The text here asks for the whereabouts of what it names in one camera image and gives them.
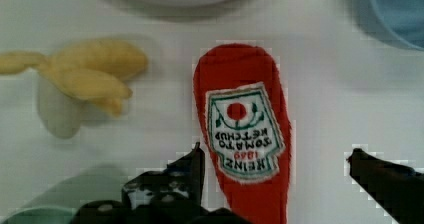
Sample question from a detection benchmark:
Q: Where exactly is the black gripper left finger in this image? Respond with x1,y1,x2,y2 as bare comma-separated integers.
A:
69,144,252,224

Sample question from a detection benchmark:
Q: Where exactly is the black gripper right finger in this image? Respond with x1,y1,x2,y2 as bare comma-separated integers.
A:
347,148,424,224

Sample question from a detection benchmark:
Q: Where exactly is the red plush ketchup bottle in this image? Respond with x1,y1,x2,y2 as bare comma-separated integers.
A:
193,44,291,224

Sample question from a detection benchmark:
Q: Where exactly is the yellow plush banana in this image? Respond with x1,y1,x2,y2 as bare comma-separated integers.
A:
0,38,150,140

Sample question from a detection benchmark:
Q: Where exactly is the blue bowl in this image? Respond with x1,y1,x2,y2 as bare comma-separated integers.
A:
369,0,424,51

